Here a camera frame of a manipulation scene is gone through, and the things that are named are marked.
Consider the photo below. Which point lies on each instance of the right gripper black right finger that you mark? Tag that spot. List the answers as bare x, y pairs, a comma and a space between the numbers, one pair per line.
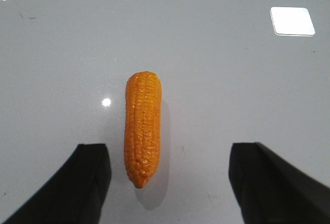
268, 189

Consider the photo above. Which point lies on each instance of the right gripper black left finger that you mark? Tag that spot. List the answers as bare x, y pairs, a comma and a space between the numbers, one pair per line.
74, 194

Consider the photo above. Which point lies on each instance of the orange plastic corn cob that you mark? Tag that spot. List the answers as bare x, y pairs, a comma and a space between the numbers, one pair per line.
142, 143

